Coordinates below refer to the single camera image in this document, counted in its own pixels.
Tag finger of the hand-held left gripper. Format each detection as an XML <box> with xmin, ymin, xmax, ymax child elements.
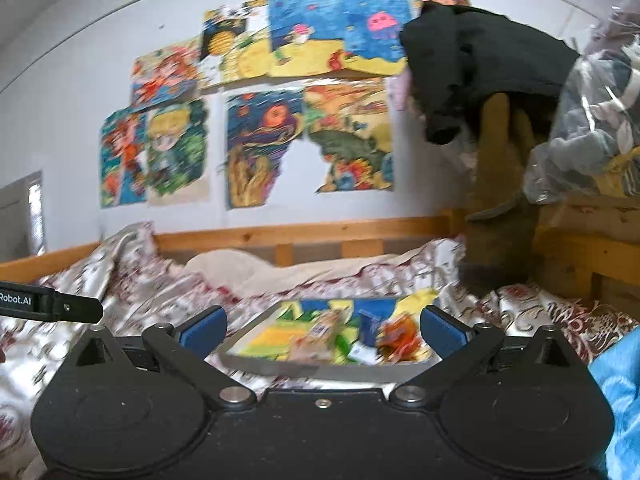
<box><xmin>49</xmin><ymin>289</ymin><xmax>105</xmax><ymax>325</ymax></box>

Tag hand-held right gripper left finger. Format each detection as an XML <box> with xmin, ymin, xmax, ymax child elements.
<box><xmin>70</xmin><ymin>304</ymin><xmax>256</xmax><ymax>410</ymax></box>

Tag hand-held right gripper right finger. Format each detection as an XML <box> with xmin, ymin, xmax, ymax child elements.
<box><xmin>389</xmin><ymin>304</ymin><xmax>574</xmax><ymax>410</ymax></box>

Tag orange snack packet red top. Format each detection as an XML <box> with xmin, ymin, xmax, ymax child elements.
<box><xmin>377</xmin><ymin>314</ymin><xmax>427</xmax><ymax>364</ymax></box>

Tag blue snack packet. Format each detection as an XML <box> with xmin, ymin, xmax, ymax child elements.
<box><xmin>357</xmin><ymin>310</ymin><xmax>389</xmax><ymax>349</ymax></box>

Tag grey tray with colourful picture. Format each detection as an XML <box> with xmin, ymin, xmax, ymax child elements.
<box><xmin>218</xmin><ymin>297</ymin><xmax>447</xmax><ymax>379</ymax></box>

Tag white snack packet green print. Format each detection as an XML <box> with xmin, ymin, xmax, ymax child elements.
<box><xmin>345</xmin><ymin>342</ymin><xmax>379</xmax><ymax>367</ymax></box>

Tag clear nut snack packet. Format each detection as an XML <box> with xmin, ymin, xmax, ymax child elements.
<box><xmin>301</xmin><ymin>309</ymin><xmax>352</xmax><ymax>362</ymax></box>

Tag floral satin blanket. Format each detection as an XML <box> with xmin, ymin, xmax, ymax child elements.
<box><xmin>0</xmin><ymin>221</ymin><xmax>640</xmax><ymax>480</ymax></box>

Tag window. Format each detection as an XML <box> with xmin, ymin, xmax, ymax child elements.
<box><xmin>0</xmin><ymin>171</ymin><xmax>47</xmax><ymax>262</ymax></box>

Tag cream white cloth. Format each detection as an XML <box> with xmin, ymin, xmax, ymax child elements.
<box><xmin>184</xmin><ymin>246</ymin><xmax>437</xmax><ymax>297</ymax></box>

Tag olive trousers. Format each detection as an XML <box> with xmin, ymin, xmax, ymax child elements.
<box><xmin>461</xmin><ymin>91</ymin><xmax>552</xmax><ymax>298</ymax></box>

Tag light blue cloth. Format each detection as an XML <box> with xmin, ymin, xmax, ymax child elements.
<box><xmin>586</xmin><ymin>324</ymin><xmax>640</xmax><ymax>480</ymax></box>

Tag clear plastic bag of clothes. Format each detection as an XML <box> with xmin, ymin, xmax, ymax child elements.
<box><xmin>521</xmin><ymin>0</ymin><xmax>640</xmax><ymax>207</ymax></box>

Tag black jacket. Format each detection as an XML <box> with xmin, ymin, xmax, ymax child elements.
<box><xmin>399</xmin><ymin>2</ymin><xmax>584</xmax><ymax>147</ymax></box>

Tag orange-haired figure wall poster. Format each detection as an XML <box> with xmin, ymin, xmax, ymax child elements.
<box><xmin>99</xmin><ymin>109</ymin><xmax>149</xmax><ymax>209</ymax></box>

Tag wooden bunk frame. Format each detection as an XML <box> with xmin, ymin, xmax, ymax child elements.
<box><xmin>532</xmin><ymin>194</ymin><xmax>640</xmax><ymax>313</ymax></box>

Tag blond figure wall poster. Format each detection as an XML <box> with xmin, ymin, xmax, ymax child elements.
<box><xmin>144</xmin><ymin>99</ymin><xmax>212</xmax><ymax>207</ymax></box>

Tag swirly sky wall poster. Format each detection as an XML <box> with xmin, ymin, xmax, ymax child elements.
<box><xmin>224</xmin><ymin>89</ymin><xmax>307</xmax><ymax>212</ymax></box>

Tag torn landscape wall poster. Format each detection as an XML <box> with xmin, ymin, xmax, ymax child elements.
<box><xmin>301</xmin><ymin>76</ymin><xmax>397</xmax><ymax>194</ymax></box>

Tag red orange figures wall poster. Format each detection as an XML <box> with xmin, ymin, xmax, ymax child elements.
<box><xmin>130</xmin><ymin>39</ymin><xmax>202</xmax><ymax>112</ymax></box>

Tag black planet wall poster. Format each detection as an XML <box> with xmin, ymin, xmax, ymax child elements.
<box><xmin>196</xmin><ymin>0</ymin><xmax>272</xmax><ymax>92</ymax></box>

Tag blue pink jellyfish wall poster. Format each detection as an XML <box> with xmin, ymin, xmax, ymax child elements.
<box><xmin>339</xmin><ymin>0</ymin><xmax>414</xmax><ymax>77</ymax></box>

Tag blue mushroom wall poster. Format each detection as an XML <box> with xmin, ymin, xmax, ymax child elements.
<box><xmin>266</xmin><ymin>0</ymin><xmax>347</xmax><ymax>79</ymax></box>

